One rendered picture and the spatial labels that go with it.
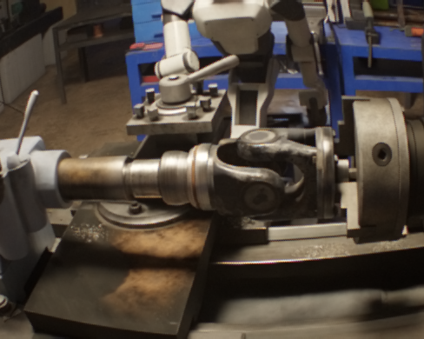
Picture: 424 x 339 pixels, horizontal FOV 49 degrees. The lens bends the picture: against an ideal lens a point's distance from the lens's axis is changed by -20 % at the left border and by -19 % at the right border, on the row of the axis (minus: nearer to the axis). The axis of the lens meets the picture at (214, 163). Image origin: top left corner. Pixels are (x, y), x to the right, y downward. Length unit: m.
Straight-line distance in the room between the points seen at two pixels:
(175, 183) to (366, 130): 0.32
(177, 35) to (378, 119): 1.18
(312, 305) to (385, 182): 0.45
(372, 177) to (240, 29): 1.19
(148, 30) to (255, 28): 1.12
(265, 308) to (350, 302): 0.20
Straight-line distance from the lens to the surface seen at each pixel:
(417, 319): 0.96
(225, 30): 1.90
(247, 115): 2.12
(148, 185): 0.92
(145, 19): 2.89
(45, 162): 0.99
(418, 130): 0.87
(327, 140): 0.85
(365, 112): 0.83
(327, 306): 1.16
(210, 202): 0.89
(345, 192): 0.86
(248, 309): 1.18
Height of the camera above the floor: 1.53
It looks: 27 degrees down
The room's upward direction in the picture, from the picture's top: 8 degrees counter-clockwise
